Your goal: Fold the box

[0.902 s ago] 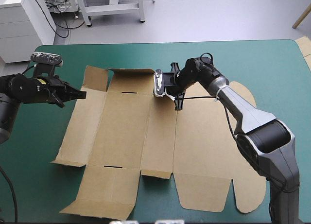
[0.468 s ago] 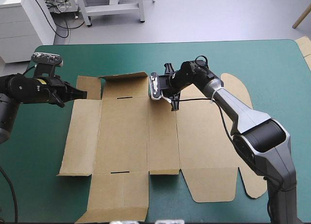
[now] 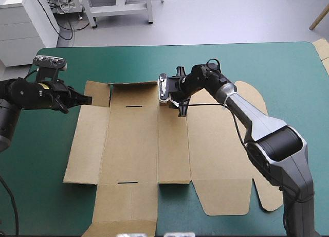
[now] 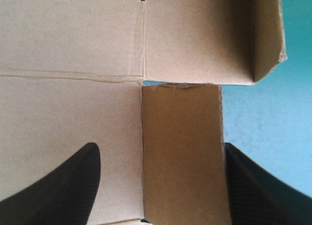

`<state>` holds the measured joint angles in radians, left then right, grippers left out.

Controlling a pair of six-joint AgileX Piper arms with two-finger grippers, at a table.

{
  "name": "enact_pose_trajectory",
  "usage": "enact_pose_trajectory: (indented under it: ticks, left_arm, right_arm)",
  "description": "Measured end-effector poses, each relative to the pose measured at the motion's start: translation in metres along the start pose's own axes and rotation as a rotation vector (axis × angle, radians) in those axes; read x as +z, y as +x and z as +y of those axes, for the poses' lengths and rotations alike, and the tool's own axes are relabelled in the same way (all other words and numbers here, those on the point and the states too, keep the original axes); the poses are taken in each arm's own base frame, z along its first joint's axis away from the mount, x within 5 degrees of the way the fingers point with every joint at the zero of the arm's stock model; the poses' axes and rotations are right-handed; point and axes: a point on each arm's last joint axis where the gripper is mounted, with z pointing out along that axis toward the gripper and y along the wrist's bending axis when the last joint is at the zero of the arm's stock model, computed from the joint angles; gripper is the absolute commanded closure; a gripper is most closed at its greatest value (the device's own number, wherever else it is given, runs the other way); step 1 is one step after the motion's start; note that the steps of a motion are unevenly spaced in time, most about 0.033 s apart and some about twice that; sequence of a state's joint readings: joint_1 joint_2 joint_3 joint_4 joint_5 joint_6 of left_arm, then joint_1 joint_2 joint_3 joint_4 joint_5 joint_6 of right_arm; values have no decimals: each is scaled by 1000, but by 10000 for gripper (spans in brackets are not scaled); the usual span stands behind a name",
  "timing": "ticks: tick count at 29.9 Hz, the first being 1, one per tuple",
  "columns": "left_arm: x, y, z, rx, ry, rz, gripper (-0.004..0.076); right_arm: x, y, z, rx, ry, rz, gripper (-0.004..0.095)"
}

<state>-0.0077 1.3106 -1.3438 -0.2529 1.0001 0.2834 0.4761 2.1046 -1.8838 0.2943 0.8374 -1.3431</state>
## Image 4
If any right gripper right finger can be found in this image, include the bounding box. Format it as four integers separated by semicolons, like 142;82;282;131
223;142;312;225

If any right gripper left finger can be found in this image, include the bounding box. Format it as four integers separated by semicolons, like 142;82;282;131
0;142;101;225

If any brown cardboard box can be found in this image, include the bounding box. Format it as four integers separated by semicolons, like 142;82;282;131
0;0;289;225

